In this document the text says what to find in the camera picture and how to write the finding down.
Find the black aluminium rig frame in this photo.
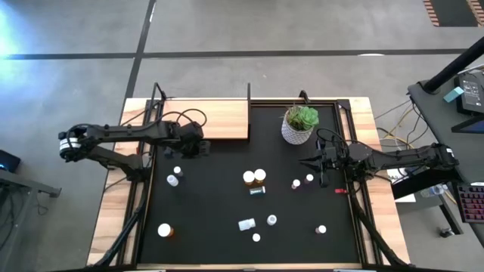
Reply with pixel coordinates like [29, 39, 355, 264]
[85, 81, 415, 270]

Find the black tablet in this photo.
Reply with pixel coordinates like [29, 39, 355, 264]
[451, 115, 484, 134]

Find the wooden shelf black frame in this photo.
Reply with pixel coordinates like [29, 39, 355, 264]
[153, 82, 253, 141]

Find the black round pole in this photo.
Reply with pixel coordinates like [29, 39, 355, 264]
[422, 36, 484, 94]

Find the black labelled device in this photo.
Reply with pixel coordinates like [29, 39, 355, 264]
[455, 71, 484, 116]

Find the yellow cable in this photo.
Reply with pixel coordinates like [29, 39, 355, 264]
[379, 104, 417, 150]

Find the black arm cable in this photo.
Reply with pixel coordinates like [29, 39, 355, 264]
[315, 127, 351, 152]
[150, 108, 208, 131]

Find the light blue block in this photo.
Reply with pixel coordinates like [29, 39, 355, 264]
[442, 86, 465, 104]

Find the white paper sheet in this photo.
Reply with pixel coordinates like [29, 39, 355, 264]
[392, 193, 417, 204]

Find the grey cable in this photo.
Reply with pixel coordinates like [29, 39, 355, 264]
[373, 98, 413, 121]

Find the grey side desk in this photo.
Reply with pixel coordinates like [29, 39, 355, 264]
[407, 63, 484, 246]

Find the black orange-edged floor mat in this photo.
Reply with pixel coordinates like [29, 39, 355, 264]
[422, 0, 484, 28]

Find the white bottle tan label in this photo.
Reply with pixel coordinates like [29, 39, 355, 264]
[237, 218, 257, 232]

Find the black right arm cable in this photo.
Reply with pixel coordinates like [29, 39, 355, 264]
[315, 127, 351, 152]

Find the clear plastic water bottle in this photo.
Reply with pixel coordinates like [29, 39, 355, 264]
[420, 184, 447, 199]

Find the black backlit keyboard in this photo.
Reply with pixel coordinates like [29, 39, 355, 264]
[455, 182, 484, 224]

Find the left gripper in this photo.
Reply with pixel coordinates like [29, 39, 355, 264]
[164, 121, 212, 159]

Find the black table mat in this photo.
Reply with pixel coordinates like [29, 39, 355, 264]
[138, 105, 361, 264]

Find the black electronic device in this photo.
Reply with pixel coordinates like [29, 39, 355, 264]
[0, 149, 22, 174]

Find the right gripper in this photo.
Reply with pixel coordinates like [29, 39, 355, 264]
[299, 139, 351, 189]

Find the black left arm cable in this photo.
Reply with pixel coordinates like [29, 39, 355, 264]
[150, 108, 208, 131]

